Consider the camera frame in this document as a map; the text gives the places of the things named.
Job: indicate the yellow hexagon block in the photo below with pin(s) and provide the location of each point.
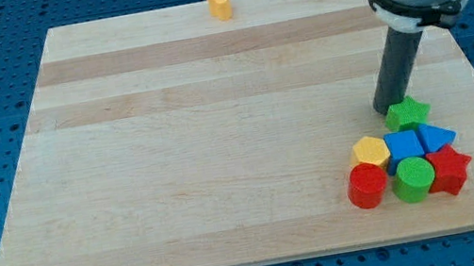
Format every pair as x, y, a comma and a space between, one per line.
370, 151

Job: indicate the wooden board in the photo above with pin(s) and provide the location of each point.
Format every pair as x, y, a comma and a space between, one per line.
171, 138

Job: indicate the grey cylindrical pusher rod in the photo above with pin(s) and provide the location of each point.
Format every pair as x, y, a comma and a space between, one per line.
399, 55

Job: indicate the red star block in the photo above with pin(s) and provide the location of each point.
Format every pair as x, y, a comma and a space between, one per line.
450, 169

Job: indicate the red cylinder block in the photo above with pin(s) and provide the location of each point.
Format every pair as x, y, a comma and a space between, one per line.
366, 185

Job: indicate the yellow heart block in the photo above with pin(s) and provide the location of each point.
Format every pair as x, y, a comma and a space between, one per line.
220, 9

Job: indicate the green cylinder block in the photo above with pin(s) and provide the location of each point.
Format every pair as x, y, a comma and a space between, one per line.
413, 179

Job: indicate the blue cube block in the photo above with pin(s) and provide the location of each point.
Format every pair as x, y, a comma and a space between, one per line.
402, 145

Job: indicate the blue triangle block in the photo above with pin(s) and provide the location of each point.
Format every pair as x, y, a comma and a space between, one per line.
433, 138

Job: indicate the green star block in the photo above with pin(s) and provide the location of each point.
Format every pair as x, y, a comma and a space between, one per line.
408, 114

